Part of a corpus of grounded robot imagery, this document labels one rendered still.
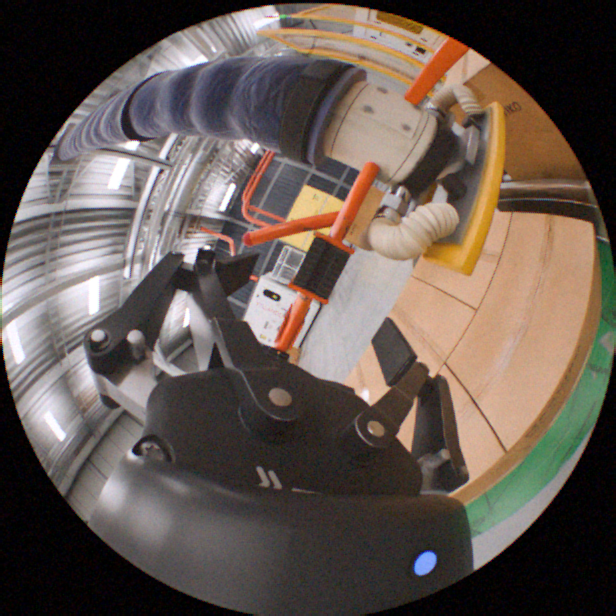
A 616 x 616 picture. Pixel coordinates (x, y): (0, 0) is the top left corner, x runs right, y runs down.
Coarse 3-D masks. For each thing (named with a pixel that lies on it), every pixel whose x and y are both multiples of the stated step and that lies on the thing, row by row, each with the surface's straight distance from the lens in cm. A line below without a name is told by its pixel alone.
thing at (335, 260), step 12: (312, 240) 27; (324, 240) 28; (336, 240) 28; (312, 252) 27; (324, 252) 28; (336, 252) 27; (348, 252) 28; (312, 264) 27; (324, 264) 28; (336, 264) 27; (300, 276) 27; (312, 276) 28; (324, 276) 27; (336, 276) 27; (300, 288) 28; (312, 288) 28; (324, 288) 27; (324, 300) 29
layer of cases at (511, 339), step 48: (528, 240) 73; (576, 240) 67; (432, 288) 97; (480, 288) 75; (528, 288) 64; (576, 288) 60; (432, 336) 83; (480, 336) 67; (528, 336) 58; (576, 336) 55; (384, 384) 97; (480, 384) 61; (528, 384) 55; (480, 432) 58; (528, 432) 58; (480, 480) 65
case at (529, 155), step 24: (456, 72) 91; (480, 72) 64; (480, 96) 68; (504, 96) 66; (528, 96) 65; (456, 120) 78; (528, 120) 69; (528, 144) 74; (552, 144) 72; (504, 168) 87; (528, 168) 82; (552, 168) 78; (576, 168) 75
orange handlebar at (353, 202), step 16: (448, 48) 26; (464, 48) 25; (432, 64) 28; (448, 64) 27; (416, 80) 30; (432, 80) 29; (416, 96) 32; (368, 176) 30; (352, 192) 30; (352, 208) 29; (336, 224) 29; (304, 304) 30; (288, 320) 32; (304, 320) 33; (288, 336) 32
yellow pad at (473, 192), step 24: (480, 120) 40; (504, 120) 40; (480, 144) 34; (504, 144) 34; (480, 168) 29; (456, 192) 27; (480, 192) 27; (480, 216) 24; (456, 240) 24; (480, 240) 23; (456, 264) 23
